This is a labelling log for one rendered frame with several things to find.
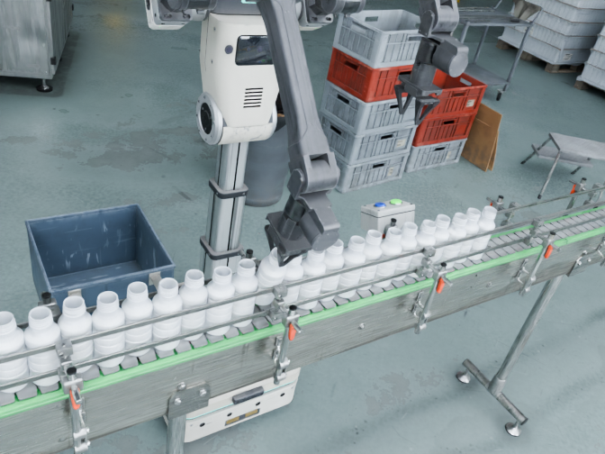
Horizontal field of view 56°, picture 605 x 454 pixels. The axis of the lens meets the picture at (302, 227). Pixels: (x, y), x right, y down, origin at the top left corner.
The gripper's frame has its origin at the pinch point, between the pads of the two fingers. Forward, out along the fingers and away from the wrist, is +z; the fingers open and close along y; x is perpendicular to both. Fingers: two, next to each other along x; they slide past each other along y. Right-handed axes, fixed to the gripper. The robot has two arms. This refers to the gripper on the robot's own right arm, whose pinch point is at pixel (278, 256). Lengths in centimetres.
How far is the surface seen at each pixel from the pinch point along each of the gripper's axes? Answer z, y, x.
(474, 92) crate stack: 105, -167, 285
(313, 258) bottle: 3.9, 0.1, 10.5
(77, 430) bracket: 21, 15, -44
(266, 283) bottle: 6.3, 2.0, -2.2
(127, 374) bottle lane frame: 17.8, 7.9, -33.3
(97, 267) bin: 60, -48, -23
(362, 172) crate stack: 147, -142, 182
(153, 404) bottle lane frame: 29.9, 11.2, -27.7
